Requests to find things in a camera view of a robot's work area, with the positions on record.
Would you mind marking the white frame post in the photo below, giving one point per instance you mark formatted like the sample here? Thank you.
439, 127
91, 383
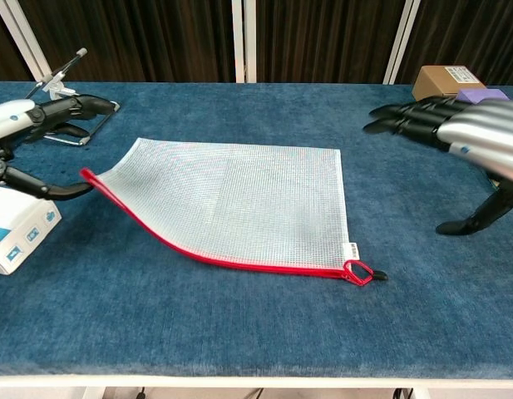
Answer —
401, 41
25, 41
244, 41

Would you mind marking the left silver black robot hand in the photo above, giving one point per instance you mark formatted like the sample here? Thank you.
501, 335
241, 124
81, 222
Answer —
15, 118

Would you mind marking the brown cardboard box with label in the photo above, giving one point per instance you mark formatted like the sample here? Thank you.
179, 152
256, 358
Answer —
437, 81

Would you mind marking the blue felt table mat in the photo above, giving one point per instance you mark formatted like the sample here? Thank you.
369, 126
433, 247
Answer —
239, 324

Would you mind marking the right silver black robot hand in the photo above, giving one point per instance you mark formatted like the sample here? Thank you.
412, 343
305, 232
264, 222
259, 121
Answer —
480, 133

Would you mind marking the black pleated curtain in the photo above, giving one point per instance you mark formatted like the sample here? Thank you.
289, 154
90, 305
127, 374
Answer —
322, 37
148, 37
0, 50
472, 33

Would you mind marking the purple foam cube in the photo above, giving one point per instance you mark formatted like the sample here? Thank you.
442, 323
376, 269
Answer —
484, 95

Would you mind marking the clear zip bag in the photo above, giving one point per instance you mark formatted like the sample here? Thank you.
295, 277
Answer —
239, 199

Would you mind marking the white blue-printed carton box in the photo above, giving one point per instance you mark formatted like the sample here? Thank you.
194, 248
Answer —
19, 224

